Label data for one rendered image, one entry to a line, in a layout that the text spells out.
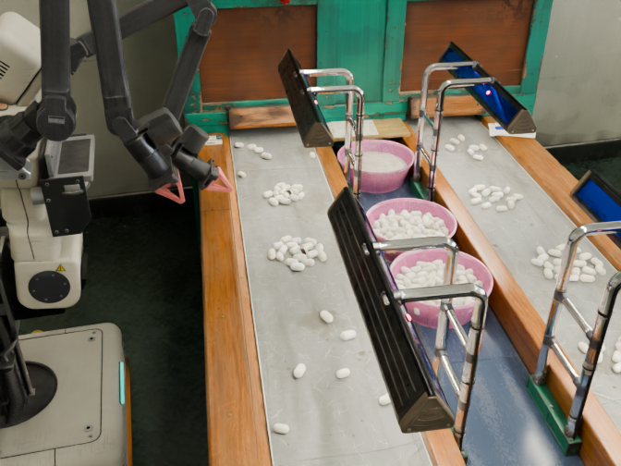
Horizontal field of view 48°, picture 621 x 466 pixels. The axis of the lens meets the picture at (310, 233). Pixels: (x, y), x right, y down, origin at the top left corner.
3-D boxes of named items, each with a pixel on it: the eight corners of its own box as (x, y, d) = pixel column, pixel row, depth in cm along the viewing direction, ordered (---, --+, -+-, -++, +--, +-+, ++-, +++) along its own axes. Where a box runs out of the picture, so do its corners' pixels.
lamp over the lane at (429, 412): (401, 435, 99) (405, 399, 95) (326, 215, 151) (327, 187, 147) (455, 429, 100) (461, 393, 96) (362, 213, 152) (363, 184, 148)
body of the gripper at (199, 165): (215, 161, 207) (195, 147, 204) (216, 176, 198) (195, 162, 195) (202, 177, 209) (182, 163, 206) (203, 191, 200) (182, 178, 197)
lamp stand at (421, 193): (426, 216, 222) (440, 82, 198) (408, 187, 239) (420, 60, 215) (482, 212, 225) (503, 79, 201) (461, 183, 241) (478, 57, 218)
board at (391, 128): (322, 142, 249) (322, 139, 248) (315, 126, 261) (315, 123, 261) (410, 136, 253) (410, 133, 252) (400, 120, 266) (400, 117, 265)
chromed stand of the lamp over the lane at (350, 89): (302, 226, 217) (301, 90, 193) (294, 196, 234) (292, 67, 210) (361, 221, 219) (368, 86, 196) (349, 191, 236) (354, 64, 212)
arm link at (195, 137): (152, 139, 201) (150, 148, 193) (175, 108, 198) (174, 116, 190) (187, 163, 205) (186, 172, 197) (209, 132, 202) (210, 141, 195)
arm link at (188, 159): (165, 155, 201) (166, 163, 196) (179, 137, 199) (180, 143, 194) (186, 168, 204) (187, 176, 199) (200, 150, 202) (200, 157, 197)
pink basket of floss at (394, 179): (384, 205, 228) (386, 180, 223) (321, 182, 242) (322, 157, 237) (426, 177, 245) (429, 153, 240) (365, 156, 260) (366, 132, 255)
